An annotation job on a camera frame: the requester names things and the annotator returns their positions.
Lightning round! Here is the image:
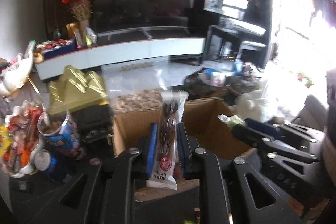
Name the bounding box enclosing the white red printed carton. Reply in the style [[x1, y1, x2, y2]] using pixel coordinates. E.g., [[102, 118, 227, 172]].
[[210, 72, 226, 87]]

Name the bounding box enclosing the dried flower bouquet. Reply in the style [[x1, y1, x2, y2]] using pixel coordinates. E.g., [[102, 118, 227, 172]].
[[69, 0, 92, 22]]

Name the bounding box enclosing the brown cardboard box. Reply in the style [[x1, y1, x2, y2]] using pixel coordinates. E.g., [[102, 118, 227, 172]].
[[112, 98, 256, 195]]

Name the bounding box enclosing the patterned small bowl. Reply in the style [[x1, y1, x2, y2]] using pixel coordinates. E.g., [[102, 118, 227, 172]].
[[228, 77, 263, 94]]

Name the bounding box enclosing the gold mountain ornament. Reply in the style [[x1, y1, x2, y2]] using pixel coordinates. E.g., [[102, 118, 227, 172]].
[[48, 65, 109, 115]]

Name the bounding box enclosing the blue snack cup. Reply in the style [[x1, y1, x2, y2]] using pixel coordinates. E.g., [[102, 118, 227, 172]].
[[37, 109, 82, 159]]

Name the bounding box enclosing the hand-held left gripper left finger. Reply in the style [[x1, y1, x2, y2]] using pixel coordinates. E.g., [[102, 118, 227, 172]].
[[34, 123, 159, 224]]

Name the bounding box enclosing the dark bowl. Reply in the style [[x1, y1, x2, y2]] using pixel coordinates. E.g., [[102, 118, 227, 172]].
[[184, 69, 231, 98]]

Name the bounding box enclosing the yellow chip bag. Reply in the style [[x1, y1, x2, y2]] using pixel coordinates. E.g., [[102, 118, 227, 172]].
[[0, 126, 11, 159]]

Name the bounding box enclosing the grey sofa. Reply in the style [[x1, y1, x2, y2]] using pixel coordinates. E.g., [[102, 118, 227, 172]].
[[299, 94, 328, 125]]

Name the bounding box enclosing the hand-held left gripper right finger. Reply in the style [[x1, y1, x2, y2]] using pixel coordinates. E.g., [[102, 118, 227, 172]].
[[176, 122, 302, 224]]

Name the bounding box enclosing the white television cabinet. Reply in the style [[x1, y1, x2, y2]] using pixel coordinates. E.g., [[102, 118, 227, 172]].
[[35, 36, 206, 80]]

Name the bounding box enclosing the black television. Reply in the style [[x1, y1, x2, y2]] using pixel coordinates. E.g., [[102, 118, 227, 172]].
[[91, 0, 196, 35]]

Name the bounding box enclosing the clear zip bag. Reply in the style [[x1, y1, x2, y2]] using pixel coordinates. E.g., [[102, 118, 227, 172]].
[[101, 61, 189, 115]]

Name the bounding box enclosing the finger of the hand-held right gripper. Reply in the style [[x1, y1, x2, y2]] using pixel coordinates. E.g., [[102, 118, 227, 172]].
[[245, 118, 326, 153], [231, 124, 323, 165]]

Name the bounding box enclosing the blue tray of sweets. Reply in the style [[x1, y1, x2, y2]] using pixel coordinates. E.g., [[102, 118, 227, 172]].
[[39, 39, 79, 59]]

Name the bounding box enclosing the blue soda can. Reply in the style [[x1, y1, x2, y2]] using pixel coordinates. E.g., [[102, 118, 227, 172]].
[[34, 149, 69, 182]]

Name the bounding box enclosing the gold box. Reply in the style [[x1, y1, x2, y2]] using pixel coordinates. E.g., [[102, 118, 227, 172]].
[[66, 22, 82, 39]]

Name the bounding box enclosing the pile of assorted snacks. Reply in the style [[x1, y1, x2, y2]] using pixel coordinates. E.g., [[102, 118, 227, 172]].
[[0, 101, 45, 172]]

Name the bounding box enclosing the black upright piano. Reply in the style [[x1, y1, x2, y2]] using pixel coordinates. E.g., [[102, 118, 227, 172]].
[[203, 0, 268, 67]]

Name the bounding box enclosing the clear chocolate stick packet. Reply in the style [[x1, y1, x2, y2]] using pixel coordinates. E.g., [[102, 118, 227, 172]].
[[147, 91, 188, 191]]

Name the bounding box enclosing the dark pouch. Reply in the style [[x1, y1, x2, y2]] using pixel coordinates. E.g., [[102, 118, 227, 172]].
[[76, 103, 113, 142]]

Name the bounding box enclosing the green candy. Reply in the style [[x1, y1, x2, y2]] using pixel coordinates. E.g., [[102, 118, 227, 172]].
[[218, 114, 246, 127]]

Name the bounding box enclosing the black piano bench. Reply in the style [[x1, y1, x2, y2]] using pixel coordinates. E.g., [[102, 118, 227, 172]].
[[240, 42, 267, 56]]

